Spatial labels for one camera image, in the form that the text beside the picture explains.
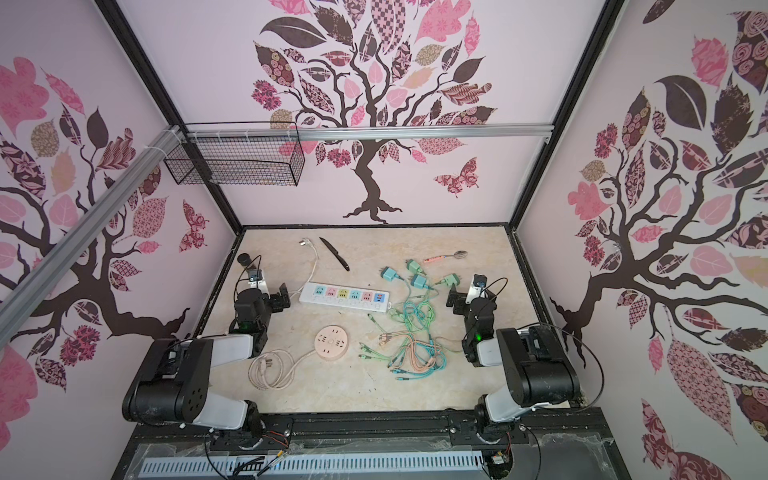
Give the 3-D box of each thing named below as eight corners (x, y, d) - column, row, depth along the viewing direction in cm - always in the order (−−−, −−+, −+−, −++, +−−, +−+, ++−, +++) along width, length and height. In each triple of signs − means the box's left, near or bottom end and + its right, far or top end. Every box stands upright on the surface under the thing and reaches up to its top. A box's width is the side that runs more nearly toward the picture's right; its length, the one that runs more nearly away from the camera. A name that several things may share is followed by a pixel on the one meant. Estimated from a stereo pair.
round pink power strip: (314, 360, 88) (311, 356, 85) (319, 329, 94) (317, 325, 92) (346, 360, 88) (345, 356, 85) (349, 329, 94) (348, 325, 92)
